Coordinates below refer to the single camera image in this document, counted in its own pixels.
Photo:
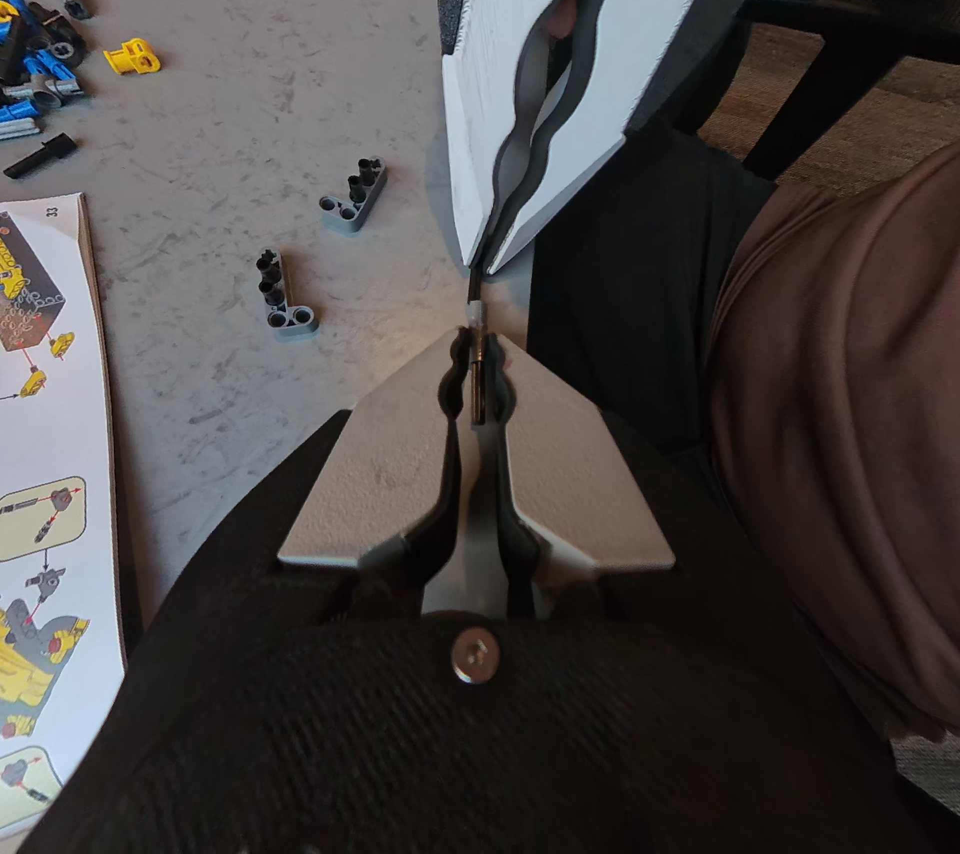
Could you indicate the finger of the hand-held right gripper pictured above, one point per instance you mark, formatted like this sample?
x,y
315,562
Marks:
x,y
487,43
622,66

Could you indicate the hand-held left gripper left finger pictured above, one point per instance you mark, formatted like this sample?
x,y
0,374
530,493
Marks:
x,y
382,471

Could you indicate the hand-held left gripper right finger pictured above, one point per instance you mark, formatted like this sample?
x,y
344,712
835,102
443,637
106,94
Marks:
x,y
577,471

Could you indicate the dark grey axle connector sleeve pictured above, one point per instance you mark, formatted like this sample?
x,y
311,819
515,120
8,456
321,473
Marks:
x,y
478,381

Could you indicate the black axle rod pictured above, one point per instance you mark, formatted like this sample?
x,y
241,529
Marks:
x,y
474,287

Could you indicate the grey stone-look desk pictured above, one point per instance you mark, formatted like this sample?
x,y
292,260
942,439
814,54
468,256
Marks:
x,y
247,81

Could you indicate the person's right hand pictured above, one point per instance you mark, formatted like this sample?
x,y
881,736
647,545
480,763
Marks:
x,y
564,17

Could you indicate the black office chair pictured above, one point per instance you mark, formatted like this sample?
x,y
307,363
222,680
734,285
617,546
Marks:
x,y
817,96

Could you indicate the grey L-shaped beam with pins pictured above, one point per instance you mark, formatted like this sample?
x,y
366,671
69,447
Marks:
x,y
289,317
352,216

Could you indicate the person's black pants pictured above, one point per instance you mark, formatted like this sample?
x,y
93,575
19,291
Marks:
x,y
637,269

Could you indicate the person's brown sweater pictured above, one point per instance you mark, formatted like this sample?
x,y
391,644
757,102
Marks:
x,y
825,419

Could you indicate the open instruction booklet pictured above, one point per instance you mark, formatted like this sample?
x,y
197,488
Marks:
x,y
60,434

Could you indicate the yellow connector piece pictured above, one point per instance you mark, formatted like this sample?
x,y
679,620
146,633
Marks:
x,y
131,57

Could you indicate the pile of small building pieces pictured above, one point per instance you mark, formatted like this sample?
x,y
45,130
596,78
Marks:
x,y
45,58

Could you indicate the black axle pin with stop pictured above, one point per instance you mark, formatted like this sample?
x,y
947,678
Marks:
x,y
37,157

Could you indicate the light grey ribbed rod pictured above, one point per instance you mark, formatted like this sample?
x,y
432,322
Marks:
x,y
19,127

